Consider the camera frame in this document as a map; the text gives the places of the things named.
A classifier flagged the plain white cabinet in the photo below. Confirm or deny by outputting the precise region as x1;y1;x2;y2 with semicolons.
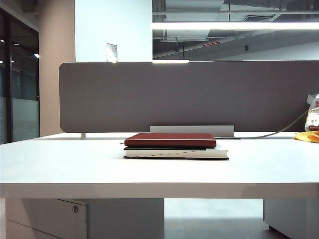
263;198;319;239

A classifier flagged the yellow cloth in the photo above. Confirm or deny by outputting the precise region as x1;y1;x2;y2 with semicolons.
294;130;319;143

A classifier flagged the white drawer cabinet with lock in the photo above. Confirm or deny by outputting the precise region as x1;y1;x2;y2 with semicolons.
4;198;165;239

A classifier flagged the silver wall plate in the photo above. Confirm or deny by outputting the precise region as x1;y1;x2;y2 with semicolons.
106;42;119;63

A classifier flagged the ceiling air vent grille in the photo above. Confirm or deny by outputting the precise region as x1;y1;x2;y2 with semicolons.
243;14;277;22

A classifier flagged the black hardcover book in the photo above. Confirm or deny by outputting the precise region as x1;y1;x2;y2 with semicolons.
123;145;230;161

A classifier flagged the grey metal cable flap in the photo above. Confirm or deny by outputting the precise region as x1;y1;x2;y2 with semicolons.
150;125;235;137

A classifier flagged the red leather-bound book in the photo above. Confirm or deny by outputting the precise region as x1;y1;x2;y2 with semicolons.
124;132;217;148

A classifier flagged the short hanging linear light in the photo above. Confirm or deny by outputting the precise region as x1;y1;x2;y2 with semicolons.
152;59;190;64

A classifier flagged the grey fabric desk divider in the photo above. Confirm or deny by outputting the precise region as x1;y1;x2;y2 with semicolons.
59;60;319;133

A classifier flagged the clear plastic snack bag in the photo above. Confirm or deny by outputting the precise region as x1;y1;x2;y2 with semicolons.
305;93;319;132

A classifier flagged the black framed glass partition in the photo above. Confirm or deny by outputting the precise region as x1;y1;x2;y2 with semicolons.
0;7;40;145

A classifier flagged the grey power cable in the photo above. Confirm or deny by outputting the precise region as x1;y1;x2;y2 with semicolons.
214;109;310;139

